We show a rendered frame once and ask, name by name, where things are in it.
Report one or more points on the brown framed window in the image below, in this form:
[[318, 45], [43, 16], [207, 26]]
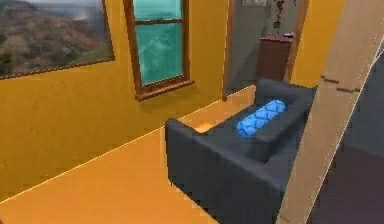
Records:
[[160, 46]]

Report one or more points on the dark brown cabinet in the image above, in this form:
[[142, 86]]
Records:
[[274, 58]]

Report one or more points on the framed landscape picture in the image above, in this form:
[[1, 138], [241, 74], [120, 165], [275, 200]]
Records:
[[46, 36]]

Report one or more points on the blue patterned cushion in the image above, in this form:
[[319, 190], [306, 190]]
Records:
[[261, 118]]

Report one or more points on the dark grey sofa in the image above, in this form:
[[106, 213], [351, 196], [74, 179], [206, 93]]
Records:
[[233, 166]]

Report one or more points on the tan wooden room door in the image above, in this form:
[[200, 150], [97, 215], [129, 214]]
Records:
[[336, 110]]

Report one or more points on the potted house plant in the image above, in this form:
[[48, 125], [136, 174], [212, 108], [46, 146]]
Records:
[[278, 15]]

